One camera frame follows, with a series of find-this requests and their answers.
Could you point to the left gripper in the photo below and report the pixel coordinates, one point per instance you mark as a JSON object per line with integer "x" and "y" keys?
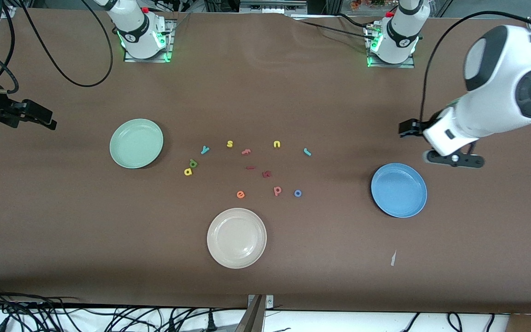
{"x": 414, "y": 127}

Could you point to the teal letter r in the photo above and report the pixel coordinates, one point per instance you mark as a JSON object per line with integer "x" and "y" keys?
{"x": 307, "y": 151}

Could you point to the pink letter p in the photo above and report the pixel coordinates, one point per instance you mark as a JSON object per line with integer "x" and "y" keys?
{"x": 277, "y": 191}

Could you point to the green letter p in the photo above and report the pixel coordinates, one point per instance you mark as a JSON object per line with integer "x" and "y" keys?
{"x": 193, "y": 163}

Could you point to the teal letter y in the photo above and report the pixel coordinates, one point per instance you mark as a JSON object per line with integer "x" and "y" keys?
{"x": 205, "y": 150}

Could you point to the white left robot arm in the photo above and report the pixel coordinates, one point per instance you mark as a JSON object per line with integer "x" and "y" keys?
{"x": 500, "y": 92}

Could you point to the blue plate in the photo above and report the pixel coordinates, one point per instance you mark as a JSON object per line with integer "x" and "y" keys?
{"x": 399, "y": 190}

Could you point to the light green plate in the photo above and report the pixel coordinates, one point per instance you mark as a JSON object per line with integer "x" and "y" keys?
{"x": 136, "y": 144}

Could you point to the brown table cover sheet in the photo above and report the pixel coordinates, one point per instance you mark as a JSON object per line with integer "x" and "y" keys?
{"x": 62, "y": 230}

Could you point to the orange decorative objects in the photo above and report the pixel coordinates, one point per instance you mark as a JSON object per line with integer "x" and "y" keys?
{"x": 367, "y": 3}

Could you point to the small grey paper scrap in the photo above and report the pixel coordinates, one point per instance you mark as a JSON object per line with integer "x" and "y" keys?
{"x": 392, "y": 258}

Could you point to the orange letter e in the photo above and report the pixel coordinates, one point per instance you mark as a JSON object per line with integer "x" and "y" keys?
{"x": 240, "y": 194}

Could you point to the grey metal box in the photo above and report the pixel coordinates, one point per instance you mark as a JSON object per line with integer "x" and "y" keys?
{"x": 272, "y": 5}

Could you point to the beige plate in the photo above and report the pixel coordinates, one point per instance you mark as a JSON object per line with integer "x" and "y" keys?
{"x": 237, "y": 238}

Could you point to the black power plug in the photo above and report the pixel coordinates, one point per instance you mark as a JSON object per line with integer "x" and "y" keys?
{"x": 210, "y": 320}

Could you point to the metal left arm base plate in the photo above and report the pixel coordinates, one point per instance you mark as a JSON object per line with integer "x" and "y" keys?
{"x": 392, "y": 66}

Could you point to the aluminium corner bracket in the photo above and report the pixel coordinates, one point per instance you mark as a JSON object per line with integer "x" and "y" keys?
{"x": 9, "y": 11}

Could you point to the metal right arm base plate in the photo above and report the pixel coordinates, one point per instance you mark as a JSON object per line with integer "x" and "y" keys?
{"x": 148, "y": 60}

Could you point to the small metal table bracket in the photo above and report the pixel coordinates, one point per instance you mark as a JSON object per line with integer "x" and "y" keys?
{"x": 270, "y": 302}

